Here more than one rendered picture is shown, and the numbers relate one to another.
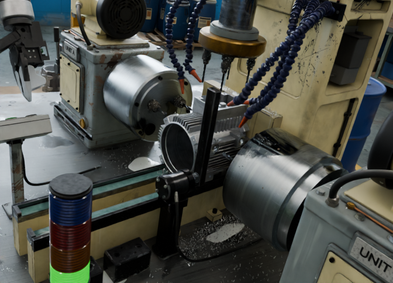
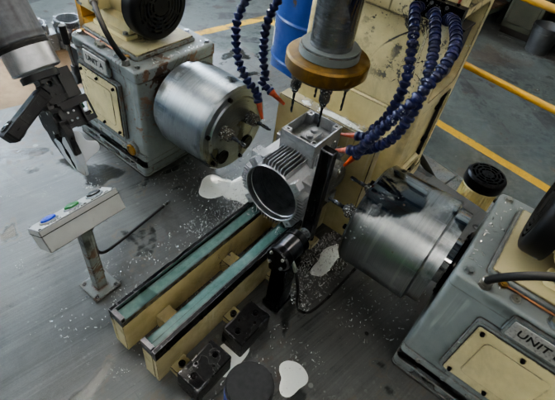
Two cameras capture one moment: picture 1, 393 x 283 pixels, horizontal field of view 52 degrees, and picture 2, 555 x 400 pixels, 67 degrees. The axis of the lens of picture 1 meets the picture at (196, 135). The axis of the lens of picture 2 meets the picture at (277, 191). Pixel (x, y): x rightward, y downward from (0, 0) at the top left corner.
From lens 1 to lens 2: 0.40 m
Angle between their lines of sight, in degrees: 22
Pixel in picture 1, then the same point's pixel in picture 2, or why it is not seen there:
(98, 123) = (152, 148)
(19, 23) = (44, 78)
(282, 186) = (416, 251)
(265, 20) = not seen: hidden behind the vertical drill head
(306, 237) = (449, 307)
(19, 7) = (38, 57)
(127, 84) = (190, 112)
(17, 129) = (86, 220)
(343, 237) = (495, 315)
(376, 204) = not seen: hidden behind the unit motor
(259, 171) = (386, 233)
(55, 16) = not seen: outside the picture
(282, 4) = not seen: outside the picture
